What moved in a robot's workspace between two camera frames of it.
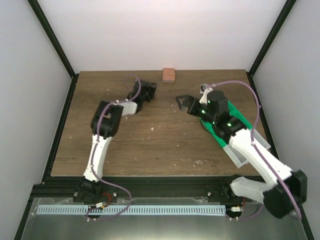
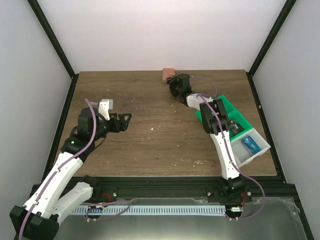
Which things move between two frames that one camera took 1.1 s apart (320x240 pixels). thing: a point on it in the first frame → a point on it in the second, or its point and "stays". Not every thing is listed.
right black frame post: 270,38 stays
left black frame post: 47,27 stays
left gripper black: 146,90 → 114,121
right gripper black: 189,105 → 173,81
